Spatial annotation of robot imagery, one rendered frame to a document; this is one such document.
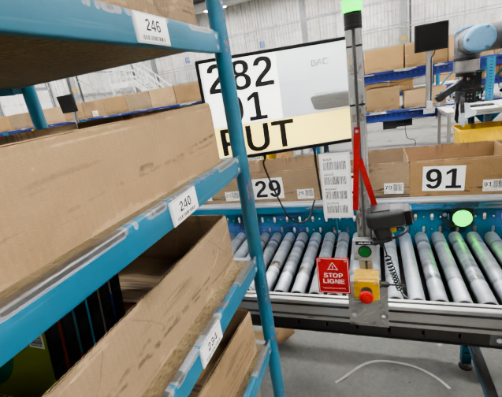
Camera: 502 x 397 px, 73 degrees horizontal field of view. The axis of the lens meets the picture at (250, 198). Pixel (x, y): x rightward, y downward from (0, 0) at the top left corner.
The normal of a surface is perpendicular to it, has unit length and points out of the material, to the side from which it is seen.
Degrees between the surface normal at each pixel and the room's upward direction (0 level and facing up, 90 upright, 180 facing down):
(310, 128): 86
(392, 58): 90
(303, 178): 90
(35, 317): 90
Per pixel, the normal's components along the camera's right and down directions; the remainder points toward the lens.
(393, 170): -0.30, 0.34
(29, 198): 0.93, -0.02
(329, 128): 0.01, 0.24
